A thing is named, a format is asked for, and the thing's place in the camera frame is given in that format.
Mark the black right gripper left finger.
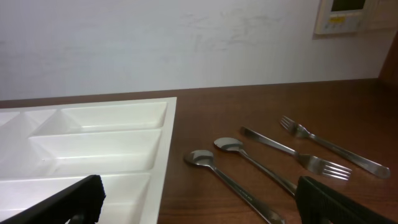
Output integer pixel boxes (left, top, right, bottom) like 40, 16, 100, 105
2, 175, 106, 224

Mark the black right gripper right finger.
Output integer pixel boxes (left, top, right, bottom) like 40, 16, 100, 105
295, 176, 396, 224

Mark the steel fork tines down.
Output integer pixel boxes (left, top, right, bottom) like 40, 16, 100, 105
241, 126, 352, 180

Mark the steel fork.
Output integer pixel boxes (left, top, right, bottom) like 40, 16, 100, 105
280, 116, 391, 179

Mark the steel spoon tray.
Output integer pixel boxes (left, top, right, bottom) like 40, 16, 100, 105
183, 150, 285, 224

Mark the white plastic cutlery tray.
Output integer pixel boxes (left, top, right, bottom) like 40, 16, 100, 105
1, 97, 177, 224

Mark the white wall control panel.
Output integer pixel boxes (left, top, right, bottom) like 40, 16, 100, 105
314, 0, 369, 35

